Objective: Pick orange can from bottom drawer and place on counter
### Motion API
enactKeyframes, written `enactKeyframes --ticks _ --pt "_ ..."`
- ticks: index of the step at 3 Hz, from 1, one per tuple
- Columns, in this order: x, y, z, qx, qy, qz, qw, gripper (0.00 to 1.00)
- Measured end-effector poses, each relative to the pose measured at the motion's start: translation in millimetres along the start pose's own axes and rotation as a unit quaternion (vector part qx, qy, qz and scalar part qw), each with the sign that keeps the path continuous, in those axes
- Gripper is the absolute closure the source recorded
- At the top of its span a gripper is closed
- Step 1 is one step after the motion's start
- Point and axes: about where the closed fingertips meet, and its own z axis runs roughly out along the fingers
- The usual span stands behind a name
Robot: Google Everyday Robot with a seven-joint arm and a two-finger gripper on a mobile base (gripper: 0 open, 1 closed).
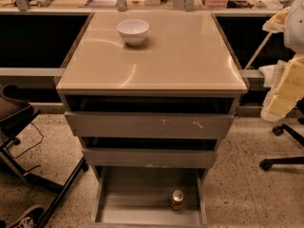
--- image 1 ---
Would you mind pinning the grey top drawer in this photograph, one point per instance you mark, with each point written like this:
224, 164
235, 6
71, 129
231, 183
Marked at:
150, 117

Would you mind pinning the black office chair base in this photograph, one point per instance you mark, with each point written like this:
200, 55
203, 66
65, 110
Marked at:
285, 138

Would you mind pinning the grey drawer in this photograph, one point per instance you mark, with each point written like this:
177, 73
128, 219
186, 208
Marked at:
150, 117
134, 197
162, 153

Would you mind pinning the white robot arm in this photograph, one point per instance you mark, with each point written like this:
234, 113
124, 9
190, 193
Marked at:
294, 29

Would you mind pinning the grey middle drawer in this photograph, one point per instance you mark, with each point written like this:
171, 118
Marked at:
162, 153

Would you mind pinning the white ceramic bowl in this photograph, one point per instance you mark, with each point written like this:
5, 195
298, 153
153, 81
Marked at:
133, 31

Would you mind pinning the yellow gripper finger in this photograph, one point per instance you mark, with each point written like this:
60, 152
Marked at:
276, 23
282, 97

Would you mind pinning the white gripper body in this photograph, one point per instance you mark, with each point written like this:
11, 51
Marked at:
294, 28

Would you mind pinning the orange soda can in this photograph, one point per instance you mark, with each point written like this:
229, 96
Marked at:
176, 199

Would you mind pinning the white stick with tip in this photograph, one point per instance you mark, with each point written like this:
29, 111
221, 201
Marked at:
259, 49

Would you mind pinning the white chair seat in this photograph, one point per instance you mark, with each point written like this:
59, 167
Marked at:
268, 75

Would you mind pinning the black sneaker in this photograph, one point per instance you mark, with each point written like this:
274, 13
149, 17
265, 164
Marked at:
29, 218

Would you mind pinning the grey drawer cabinet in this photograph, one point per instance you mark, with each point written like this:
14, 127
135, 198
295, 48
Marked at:
185, 54

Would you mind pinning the grey bottom drawer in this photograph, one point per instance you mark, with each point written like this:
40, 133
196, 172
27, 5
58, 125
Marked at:
134, 197

